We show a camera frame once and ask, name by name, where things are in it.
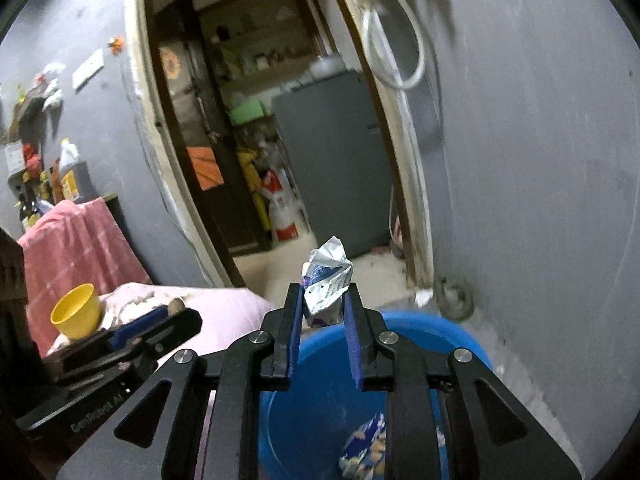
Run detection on small brown nut shell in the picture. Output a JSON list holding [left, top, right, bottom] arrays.
[[167, 298, 186, 316]]

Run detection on silver foil wrapper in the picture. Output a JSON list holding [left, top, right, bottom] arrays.
[[302, 236, 352, 328]]

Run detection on blue white wrapper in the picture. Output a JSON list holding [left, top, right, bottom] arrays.
[[338, 413, 386, 480]]

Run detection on pink floral table cloth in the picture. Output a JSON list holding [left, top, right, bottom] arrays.
[[46, 282, 276, 366]]

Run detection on yellow bowl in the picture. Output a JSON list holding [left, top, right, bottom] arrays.
[[50, 283, 102, 340]]

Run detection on blue plastic bucket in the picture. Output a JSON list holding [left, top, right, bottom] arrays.
[[258, 309, 494, 480]]

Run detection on pink checked towel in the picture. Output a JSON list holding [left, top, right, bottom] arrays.
[[18, 198, 151, 356]]

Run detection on red white sack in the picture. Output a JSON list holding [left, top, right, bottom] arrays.
[[262, 169, 304, 244]]

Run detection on dark sauce bottle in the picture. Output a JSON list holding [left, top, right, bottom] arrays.
[[18, 188, 40, 232]]

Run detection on large oil jug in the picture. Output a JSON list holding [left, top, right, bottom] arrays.
[[58, 138, 96, 204]]

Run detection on green plastic basin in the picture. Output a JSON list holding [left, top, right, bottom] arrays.
[[229, 100, 266, 126]]

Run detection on grey refrigerator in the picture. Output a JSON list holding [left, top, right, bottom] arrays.
[[272, 70, 393, 258]]

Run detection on metal pot on refrigerator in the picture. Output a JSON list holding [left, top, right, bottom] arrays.
[[308, 53, 347, 80]]

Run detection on wall shelf with packets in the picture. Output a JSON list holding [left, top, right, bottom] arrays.
[[9, 61, 66, 134]]

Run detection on white wall switch plate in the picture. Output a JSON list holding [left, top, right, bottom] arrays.
[[72, 48, 104, 92]]

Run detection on orange wall hook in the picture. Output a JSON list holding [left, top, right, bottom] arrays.
[[107, 36, 125, 55]]

